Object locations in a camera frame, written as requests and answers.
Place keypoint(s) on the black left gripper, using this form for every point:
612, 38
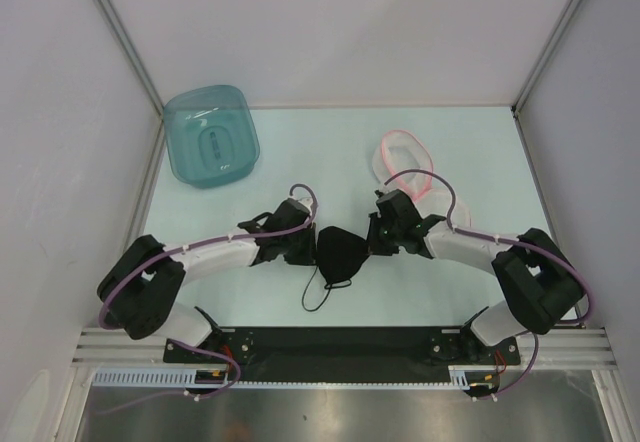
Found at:
309, 256

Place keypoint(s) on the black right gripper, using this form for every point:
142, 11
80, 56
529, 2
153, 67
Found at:
376, 249

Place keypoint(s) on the black bra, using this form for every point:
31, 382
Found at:
339, 257

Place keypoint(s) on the pink mesh laundry bag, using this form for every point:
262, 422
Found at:
400, 150

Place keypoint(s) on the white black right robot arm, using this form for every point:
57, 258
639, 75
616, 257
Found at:
539, 285

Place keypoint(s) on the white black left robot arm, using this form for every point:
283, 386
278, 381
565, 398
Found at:
139, 294

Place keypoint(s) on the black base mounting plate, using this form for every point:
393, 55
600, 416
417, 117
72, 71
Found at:
358, 350

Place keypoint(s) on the teal plastic tub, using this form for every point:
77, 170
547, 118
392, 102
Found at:
210, 136

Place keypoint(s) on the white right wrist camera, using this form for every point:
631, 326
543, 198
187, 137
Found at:
384, 195

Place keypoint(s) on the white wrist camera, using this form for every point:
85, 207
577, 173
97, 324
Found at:
384, 195
307, 201

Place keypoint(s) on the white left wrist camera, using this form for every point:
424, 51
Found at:
307, 201

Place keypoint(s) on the white slotted cable duct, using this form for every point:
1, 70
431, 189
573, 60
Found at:
434, 378

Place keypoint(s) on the aluminium front frame rail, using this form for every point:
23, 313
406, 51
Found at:
564, 348

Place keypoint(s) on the aluminium right corner post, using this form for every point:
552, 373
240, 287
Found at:
559, 30

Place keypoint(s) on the aluminium corner post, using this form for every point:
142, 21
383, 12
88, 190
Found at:
559, 30
116, 26

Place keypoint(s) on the aluminium left corner post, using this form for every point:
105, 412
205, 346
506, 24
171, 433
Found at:
116, 26

